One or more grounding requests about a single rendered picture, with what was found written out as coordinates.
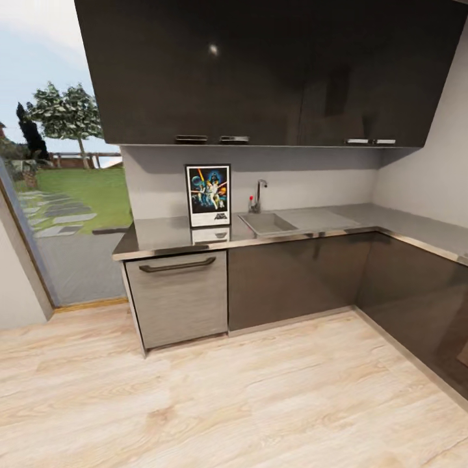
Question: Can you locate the poster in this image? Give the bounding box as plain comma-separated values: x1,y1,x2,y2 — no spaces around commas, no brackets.
185,164,232,228

